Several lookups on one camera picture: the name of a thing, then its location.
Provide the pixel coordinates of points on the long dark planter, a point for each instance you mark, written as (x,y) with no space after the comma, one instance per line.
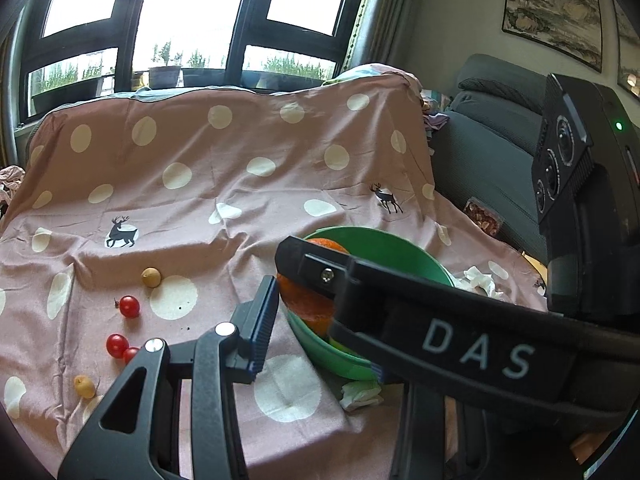
(62,94)

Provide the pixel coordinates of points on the grey sofa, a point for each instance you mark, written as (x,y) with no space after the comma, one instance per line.
(485,160)

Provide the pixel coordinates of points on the yellow-green fruit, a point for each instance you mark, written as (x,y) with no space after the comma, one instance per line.
(339,346)

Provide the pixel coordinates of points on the dark flower pot with plant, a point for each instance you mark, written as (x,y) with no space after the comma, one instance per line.
(164,75)

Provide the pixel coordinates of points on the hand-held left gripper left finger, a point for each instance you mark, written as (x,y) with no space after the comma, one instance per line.
(262,330)

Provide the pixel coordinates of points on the crumpled white tissue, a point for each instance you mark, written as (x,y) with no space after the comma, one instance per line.
(480,280)
(360,394)

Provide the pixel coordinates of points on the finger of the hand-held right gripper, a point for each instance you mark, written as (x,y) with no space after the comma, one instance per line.
(320,262)

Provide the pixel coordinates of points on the crumpled pink cloth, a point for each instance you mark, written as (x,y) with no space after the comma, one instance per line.
(10,185)

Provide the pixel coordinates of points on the pink polka-dot blanket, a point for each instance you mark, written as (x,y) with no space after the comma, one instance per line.
(225,200)

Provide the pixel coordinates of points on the green plastic bowl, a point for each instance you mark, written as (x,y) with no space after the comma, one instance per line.
(400,255)

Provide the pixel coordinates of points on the lilac cloth pile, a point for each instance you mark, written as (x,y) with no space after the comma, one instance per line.
(435,120)

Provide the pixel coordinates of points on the orange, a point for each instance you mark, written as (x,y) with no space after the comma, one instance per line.
(307,305)

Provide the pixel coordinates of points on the landscape wall painting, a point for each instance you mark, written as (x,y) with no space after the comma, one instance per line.
(550,10)
(629,50)

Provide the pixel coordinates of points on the tan longan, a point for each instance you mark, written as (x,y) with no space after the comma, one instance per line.
(84,386)
(150,276)

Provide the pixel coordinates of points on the dark-framed window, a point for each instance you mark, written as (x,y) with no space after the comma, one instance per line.
(190,5)

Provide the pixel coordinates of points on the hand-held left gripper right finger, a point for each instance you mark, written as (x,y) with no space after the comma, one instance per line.
(420,435)

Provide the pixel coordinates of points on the clear snack package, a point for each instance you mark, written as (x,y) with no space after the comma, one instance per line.
(482,217)

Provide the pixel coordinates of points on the small red cherry tomato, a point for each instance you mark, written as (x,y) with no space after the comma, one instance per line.
(116,345)
(129,306)
(130,355)

